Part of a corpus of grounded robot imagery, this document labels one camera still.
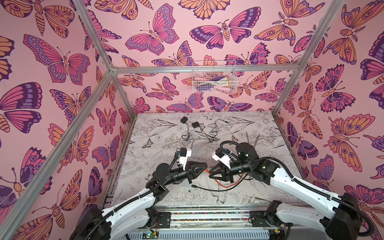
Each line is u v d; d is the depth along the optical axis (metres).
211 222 0.73
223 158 0.61
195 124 1.12
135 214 0.58
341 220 0.38
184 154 0.62
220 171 0.62
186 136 1.06
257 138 1.06
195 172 0.64
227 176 0.60
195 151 0.98
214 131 1.09
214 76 0.95
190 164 0.64
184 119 1.15
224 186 0.74
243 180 0.88
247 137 1.06
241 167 0.60
